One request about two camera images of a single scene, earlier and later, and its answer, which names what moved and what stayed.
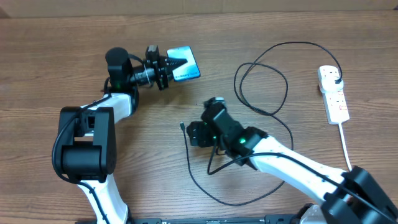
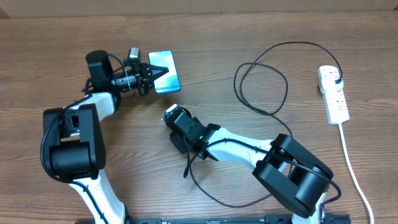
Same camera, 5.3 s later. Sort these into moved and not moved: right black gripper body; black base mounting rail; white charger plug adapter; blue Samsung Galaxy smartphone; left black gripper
Moved: blue Samsung Galaxy smartphone; left black gripper; right black gripper body
Not moved: black base mounting rail; white charger plug adapter
